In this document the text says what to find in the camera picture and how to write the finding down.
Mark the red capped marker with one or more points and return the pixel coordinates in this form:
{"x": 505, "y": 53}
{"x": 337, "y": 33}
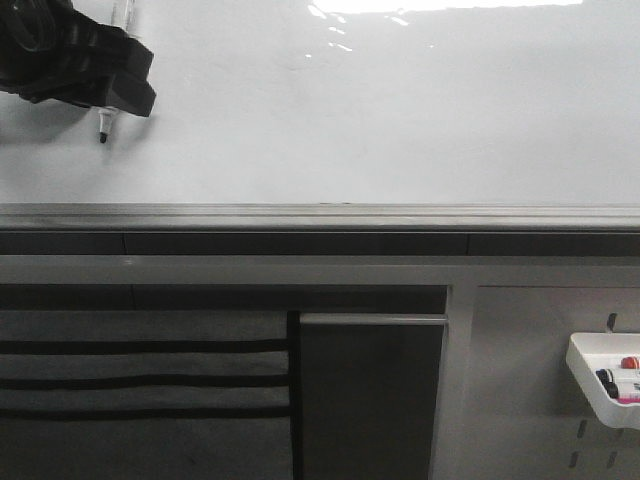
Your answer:
{"x": 630, "y": 362}

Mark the black whiteboard marker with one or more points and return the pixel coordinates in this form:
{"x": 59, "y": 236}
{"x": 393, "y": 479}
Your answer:
{"x": 121, "y": 17}

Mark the white plastic marker tray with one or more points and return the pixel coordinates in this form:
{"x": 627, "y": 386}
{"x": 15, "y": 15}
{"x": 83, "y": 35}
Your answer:
{"x": 589, "y": 352}

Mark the white whiteboard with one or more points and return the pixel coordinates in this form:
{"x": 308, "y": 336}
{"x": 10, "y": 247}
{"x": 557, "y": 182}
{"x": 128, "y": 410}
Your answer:
{"x": 425, "y": 114}

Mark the grey whiteboard stand frame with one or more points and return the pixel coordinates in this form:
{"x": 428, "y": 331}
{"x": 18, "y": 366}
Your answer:
{"x": 507, "y": 406}

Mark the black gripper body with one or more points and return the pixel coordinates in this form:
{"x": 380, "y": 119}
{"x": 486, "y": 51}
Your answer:
{"x": 50, "y": 50}

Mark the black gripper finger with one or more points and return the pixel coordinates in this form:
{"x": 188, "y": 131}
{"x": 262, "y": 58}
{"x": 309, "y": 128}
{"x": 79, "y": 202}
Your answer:
{"x": 132, "y": 59}
{"x": 129, "y": 94}

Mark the pink capped marker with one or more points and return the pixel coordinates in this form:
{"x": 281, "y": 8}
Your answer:
{"x": 629, "y": 399}

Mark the dark grey panel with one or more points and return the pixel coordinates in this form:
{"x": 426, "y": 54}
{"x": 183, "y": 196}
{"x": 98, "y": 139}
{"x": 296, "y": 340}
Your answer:
{"x": 369, "y": 393}

